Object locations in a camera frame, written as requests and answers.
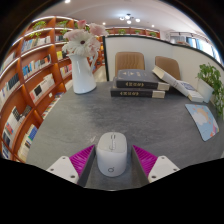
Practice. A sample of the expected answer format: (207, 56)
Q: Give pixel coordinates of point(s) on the pastel cloud print mouse pad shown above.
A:
(203, 121)

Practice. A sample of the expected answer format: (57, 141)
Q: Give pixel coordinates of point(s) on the brown upholstered chair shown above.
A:
(170, 65)
(130, 61)

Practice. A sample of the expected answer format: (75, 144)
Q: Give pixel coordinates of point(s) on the multi-bulb ceiling lamp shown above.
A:
(128, 17)

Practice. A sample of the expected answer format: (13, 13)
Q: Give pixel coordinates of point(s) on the window with light curtains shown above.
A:
(196, 43)

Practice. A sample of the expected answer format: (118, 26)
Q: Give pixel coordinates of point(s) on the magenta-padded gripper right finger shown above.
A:
(161, 166)

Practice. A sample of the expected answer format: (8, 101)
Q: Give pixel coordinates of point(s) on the white vase with pink flowers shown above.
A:
(82, 75)

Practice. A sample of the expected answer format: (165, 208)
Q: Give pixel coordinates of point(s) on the white computer mouse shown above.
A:
(111, 156)

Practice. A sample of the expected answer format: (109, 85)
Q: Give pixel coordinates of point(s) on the large orange bookshelf unit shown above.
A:
(30, 83)

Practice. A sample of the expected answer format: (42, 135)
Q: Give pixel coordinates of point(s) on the white cover book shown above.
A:
(170, 80)

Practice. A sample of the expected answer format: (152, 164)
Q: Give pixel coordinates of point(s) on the long orange shelf with plants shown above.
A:
(133, 31)

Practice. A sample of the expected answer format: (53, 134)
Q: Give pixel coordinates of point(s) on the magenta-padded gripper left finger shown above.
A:
(65, 166)

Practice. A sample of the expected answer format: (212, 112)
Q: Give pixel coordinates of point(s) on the green plant in white pot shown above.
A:
(211, 78)

